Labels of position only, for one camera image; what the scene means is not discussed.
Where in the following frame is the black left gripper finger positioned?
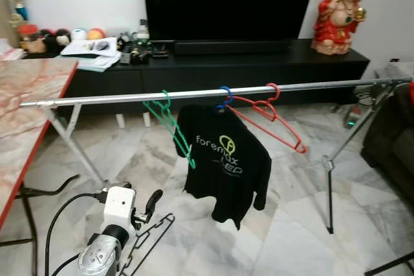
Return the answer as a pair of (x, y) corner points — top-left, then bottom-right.
(144, 189), (164, 221)

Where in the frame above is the green plastic hanger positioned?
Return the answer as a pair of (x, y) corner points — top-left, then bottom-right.
(142, 90), (196, 169)

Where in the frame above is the blue plastic hanger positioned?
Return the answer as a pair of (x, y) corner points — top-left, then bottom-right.
(217, 86), (234, 110)

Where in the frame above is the red plastic hanger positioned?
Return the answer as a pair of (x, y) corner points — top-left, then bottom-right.
(230, 83), (308, 154)

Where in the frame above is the black logo t-shirt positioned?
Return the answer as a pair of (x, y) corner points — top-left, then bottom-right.
(175, 103), (272, 230)

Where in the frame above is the silver metal clothes rack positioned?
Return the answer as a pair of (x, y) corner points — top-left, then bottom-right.
(18, 77), (414, 235)

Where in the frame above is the black low tv console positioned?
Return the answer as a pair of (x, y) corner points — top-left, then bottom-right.
(55, 38), (371, 116)

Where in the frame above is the black yellow gadget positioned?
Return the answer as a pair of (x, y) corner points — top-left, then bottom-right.
(123, 47), (151, 65)

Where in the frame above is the black metal stand leg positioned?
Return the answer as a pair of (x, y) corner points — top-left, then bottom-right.
(364, 252), (414, 276)

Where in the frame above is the dark brown sofa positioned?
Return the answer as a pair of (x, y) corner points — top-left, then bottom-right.
(359, 82), (414, 206)

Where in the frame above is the small black box device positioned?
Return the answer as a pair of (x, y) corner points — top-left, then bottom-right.
(150, 45), (170, 60)

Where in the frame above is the white paper stack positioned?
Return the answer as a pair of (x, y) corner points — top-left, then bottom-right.
(58, 37), (122, 73)

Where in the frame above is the marble pattern folding table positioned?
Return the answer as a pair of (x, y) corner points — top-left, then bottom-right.
(0, 58), (80, 276)

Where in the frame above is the black soundbar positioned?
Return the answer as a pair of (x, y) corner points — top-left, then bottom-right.
(171, 38), (292, 56)

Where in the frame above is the orange yellow round plush toy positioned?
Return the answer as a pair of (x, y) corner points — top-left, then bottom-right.
(87, 28), (106, 41)

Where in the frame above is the white blue round plush toy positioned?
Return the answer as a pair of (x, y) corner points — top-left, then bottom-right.
(70, 28), (88, 42)

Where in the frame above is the black round plush toy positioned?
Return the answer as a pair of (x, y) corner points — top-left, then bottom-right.
(53, 28), (72, 47)

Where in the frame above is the grey power strip green light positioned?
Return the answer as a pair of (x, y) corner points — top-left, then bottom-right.
(342, 116), (360, 129)

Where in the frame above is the red lid snack jar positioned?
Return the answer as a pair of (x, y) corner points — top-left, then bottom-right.
(18, 24), (41, 54)

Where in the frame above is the pink tissue box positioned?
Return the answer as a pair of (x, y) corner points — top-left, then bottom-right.
(0, 40), (23, 60)

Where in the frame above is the black flat screen television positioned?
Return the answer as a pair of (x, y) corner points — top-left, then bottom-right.
(141, 0), (321, 42)

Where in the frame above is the red laughing Buddha statue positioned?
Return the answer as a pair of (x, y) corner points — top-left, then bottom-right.
(312, 0), (367, 56)

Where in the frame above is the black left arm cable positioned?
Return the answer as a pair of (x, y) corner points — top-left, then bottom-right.
(44, 189), (107, 276)

